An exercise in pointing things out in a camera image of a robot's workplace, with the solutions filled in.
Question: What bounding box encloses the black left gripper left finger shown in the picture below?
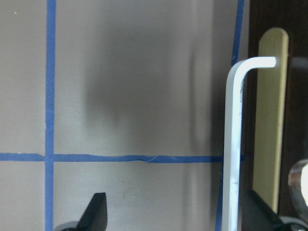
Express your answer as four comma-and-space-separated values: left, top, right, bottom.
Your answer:
76, 192, 108, 231

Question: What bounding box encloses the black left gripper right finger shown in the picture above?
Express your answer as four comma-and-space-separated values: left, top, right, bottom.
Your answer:
242, 190, 283, 231

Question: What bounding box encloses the light wood drawer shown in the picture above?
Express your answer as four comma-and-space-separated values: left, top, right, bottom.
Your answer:
253, 27, 289, 212

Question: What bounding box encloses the dark wooden drawer cabinet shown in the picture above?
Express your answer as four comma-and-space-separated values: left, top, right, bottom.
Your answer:
248, 0, 308, 218

